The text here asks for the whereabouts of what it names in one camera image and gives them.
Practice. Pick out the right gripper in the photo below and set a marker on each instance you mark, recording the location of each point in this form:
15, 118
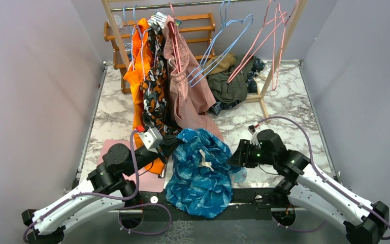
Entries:
241, 157

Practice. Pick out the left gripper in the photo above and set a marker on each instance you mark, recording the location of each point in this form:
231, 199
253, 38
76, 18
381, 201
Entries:
169, 143

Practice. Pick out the blue patterned shorts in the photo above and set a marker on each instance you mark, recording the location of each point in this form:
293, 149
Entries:
201, 183

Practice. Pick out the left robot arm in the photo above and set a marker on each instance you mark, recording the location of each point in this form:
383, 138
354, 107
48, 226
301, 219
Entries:
114, 184

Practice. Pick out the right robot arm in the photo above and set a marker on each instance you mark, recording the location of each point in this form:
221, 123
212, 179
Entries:
307, 186

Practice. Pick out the pink shorts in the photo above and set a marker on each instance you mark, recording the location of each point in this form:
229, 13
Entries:
189, 102

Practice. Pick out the camouflage patterned shorts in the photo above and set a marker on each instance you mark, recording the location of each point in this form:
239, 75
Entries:
156, 98

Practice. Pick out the orange shorts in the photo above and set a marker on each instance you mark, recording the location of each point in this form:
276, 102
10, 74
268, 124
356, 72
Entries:
136, 87

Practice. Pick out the hanger holding pink shorts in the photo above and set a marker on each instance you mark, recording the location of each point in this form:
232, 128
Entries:
175, 41

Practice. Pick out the pink mat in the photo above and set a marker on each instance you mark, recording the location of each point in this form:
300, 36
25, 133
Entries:
150, 182

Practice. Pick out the olive green garment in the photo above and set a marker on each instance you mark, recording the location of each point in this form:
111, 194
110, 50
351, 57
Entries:
236, 90

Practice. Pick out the dark navy patterned garment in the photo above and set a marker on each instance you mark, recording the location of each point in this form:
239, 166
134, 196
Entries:
258, 66

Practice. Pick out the tan garment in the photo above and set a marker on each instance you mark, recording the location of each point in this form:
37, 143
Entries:
219, 64

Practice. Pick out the blue lidded jar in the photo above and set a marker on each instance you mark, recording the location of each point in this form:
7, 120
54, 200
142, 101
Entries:
128, 49

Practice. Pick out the wooden shelf unit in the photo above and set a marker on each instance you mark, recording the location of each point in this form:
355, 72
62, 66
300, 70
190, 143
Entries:
198, 33

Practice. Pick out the marker pen pack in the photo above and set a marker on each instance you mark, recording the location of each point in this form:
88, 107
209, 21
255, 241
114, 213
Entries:
158, 18

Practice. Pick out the clear plastic cup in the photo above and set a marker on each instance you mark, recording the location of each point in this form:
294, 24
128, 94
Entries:
119, 23

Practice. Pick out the wooden clothes rack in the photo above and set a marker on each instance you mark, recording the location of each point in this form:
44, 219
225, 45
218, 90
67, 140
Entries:
259, 97

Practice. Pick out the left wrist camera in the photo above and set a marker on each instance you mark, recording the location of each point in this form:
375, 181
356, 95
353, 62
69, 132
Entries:
151, 139

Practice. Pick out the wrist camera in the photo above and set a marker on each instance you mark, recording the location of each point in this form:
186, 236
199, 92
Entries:
151, 139
254, 133

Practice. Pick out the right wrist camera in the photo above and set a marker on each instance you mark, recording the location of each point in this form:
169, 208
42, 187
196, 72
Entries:
254, 133

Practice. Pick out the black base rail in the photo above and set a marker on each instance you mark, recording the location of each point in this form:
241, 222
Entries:
246, 204

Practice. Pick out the blue wire hanger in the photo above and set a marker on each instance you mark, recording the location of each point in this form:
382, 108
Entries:
230, 33

